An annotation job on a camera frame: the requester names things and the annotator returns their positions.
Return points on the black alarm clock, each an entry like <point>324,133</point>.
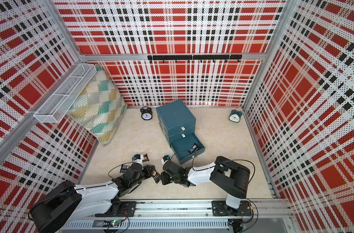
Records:
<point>146,113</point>

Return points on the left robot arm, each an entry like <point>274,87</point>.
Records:
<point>68,202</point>

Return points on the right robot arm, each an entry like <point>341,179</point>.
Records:
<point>230,176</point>

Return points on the white wire basket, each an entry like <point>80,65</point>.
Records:
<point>59,102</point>

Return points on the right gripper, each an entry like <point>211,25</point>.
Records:
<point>163,174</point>

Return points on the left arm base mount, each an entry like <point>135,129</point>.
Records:
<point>120,209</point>

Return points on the teal alarm clock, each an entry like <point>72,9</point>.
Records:
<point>235,116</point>

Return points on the patterned pillow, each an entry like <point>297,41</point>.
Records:
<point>99,107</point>

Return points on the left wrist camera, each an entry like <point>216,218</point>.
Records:
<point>138,158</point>

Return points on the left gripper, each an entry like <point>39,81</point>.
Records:
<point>148,172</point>

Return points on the teal bottom drawer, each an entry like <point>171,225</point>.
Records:
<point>181,148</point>

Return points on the black hook rail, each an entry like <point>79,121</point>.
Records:
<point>164,58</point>

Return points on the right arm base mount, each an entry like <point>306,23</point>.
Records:
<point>220,208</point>

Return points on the teal drawer cabinet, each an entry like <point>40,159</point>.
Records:
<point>176,121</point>

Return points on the black cookie packet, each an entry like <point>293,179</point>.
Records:
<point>156,176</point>
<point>145,158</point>

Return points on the black cookie packet barcode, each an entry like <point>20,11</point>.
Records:
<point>124,168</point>
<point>194,148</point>

